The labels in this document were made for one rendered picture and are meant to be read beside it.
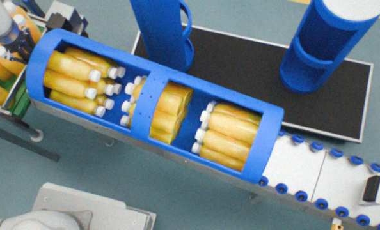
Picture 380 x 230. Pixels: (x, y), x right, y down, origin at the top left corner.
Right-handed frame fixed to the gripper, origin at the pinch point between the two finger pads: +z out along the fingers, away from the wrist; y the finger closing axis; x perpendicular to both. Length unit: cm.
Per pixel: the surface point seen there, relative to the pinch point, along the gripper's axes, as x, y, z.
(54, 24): -9.5, -21.0, 15.9
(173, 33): 30, -49, 46
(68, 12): -14.6, -34.2, 30.1
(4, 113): -16.0, 19.4, 26.3
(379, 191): 128, -1, 8
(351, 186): 124, -3, 23
